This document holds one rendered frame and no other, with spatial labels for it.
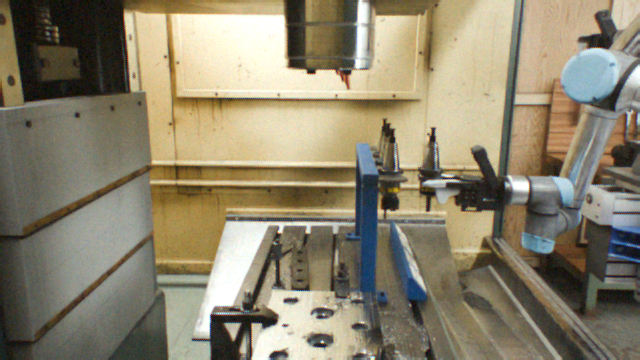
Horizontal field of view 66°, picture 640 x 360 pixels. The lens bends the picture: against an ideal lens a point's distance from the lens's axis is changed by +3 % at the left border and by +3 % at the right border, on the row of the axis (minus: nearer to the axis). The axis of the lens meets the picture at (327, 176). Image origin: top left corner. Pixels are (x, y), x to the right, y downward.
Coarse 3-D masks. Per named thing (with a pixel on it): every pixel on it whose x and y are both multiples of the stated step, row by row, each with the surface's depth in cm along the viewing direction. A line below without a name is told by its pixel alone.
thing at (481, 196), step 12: (468, 180) 119; (480, 180) 120; (504, 180) 120; (468, 192) 121; (480, 192) 120; (492, 192) 122; (504, 192) 120; (456, 204) 125; (468, 204) 123; (480, 204) 120; (492, 204) 122; (504, 204) 122
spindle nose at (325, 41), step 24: (288, 0) 80; (312, 0) 77; (336, 0) 76; (360, 0) 78; (288, 24) 81; (312, 24) 78; (336, 24) 77; (360, 24) 79; (288, 48) 82; (312, 48) 78; (336, 48) 78; (360, 48) 79
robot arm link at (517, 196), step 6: (510, 180) 121; (516, 180) 120; (522, 180) 120; (510, 186) 120; (516, 186) 119; (522, 186) 119; (510, 192) 120; (516, 192) 119; (522, 192) 119; (528, 192) 119; (510, 198) 120; (516, 198) 120; (522, 198) 120; (510, 204) 122; (516, 204) 121; (522, 204) 121
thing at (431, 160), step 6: (426, 144) 121; (432, 144) 120; (426, 150) 121; (432, 150) 120; (438, 150) 121; (426, 156) 121; (432, 156) 120; (438, 156) 121; (426, 162) 121; (432, 162) 120; (438, 162) 121; (426, 168) 121; (432, 168) 120; (438, 168) 121
